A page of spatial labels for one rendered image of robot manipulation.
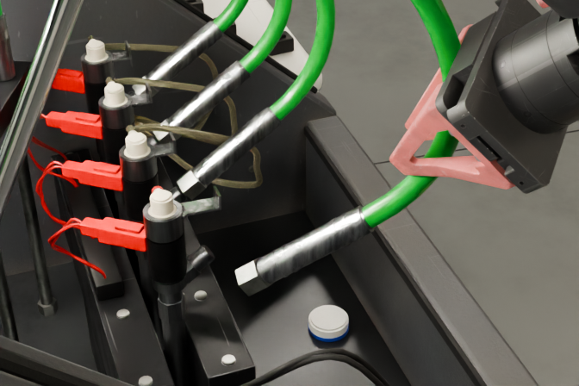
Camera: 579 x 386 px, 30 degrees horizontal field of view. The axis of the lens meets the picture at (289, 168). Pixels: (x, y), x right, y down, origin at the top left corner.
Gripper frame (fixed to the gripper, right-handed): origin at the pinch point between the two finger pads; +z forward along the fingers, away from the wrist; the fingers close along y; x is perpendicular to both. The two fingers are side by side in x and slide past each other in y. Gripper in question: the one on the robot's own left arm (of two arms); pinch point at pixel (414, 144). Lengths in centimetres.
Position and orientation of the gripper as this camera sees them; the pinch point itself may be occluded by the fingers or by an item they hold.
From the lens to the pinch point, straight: 64.6
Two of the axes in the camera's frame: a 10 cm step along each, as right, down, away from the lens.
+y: -3.8, 6.9, -6.2
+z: -5.9, 3.3, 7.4
